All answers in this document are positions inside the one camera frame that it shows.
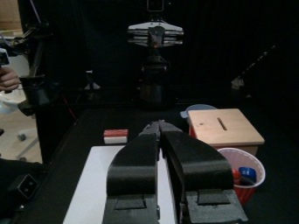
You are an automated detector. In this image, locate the black leader arm handle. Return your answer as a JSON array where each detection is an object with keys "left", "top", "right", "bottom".
[{"left": 15, "top": 23, "right": 61, "bottom": 117}]

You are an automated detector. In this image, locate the wooden drawer box housing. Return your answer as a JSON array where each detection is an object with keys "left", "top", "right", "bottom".
[{"left": 186, "top": 108, "right": 266, "bottom": 157}]

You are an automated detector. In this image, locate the person's hand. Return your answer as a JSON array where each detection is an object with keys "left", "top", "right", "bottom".
[{"left": 0, "top": 66, "right": 21, "bottom": 93}]

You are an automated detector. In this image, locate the grey-blue bowl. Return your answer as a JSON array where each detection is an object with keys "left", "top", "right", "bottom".
[{"left": 180, "top": 103, "right": 218, "bottom": 119}]

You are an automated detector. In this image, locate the red plastic cup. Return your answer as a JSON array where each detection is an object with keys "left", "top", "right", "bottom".
[{"left": 216, "top": 147, "right": 266, "bottom": 207}]

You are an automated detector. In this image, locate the red marker pen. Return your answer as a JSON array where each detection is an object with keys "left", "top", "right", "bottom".
[{"left": 230, "top": 168, "right": 242, "bottom": 186}]

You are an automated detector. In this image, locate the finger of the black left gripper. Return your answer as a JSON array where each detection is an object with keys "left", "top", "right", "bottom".
[
  {"left": 146, "top": 25, "right": 157, "bottom": 49},
  {"left": 154, "top": 25, "right": 165, "bottom": 49}
]

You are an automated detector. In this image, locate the silver frame corner bracket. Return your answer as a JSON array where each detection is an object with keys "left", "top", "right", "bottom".
[
  {"left": 85, "top": 69, "right": 100, "bottom": 91},
  {"left": 229, "top": 76, "right": 246, "bottom": 90}
]

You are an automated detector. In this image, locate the blue marker pen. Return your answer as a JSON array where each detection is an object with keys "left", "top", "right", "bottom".
[{"left": 237, "top": 166, "right": 257, "bottom": 186}]

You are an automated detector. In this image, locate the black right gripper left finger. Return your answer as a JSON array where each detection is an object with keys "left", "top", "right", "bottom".
[{"left": 101, "top": 120, "right": 161, "bottom": 224}]

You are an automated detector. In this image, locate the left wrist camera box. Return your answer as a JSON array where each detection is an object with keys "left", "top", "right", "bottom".
[{"left": 145, "top": 0, "right": 165, "bottom": 13}]

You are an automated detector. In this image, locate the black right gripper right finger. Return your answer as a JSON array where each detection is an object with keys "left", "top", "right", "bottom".
[{"left": 158, "top": 120, "right": 248, "bottom": 224}]

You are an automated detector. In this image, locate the red and white eraser block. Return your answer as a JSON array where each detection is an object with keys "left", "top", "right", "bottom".
[{"left": 102, "top": 129, "right": 129, "bottom": 145}]

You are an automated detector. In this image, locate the black square socket box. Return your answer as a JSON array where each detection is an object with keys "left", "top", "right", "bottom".
[{"left": 7, "top": 173, "right": 41, "bottom": 200}]

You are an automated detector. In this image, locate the white cutting board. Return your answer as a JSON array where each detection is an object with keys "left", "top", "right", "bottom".
[{"left": 61, "top": 144, "right": 178, "bottom": 224}]

